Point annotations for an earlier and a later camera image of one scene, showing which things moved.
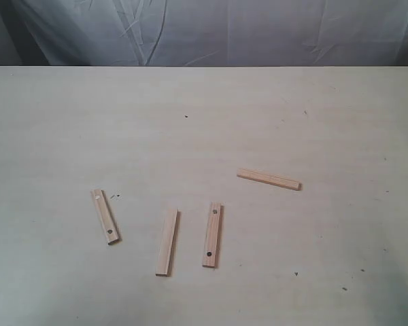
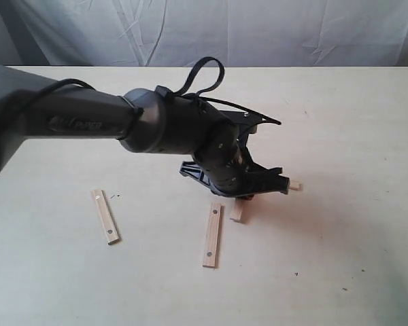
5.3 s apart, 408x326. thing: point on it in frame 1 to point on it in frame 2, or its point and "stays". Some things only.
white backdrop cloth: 246,33 stays
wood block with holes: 213,236 stays
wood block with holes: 111,230 stays
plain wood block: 166,242 to 236,212
